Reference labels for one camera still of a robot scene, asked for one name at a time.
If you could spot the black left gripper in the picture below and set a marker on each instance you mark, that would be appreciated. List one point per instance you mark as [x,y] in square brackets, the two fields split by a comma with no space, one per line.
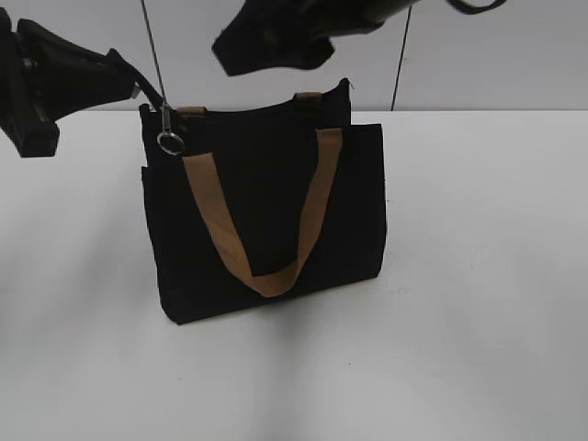
[45,77]

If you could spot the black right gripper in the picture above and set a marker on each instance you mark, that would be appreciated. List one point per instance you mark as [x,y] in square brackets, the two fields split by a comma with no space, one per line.
[295,34]

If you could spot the metal zipper pull with ring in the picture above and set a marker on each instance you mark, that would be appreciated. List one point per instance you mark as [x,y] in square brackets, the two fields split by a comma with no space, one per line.
[168,141]

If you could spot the black canvas tote bag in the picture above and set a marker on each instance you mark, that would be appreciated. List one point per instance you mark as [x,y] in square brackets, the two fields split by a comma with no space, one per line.
[263,205]

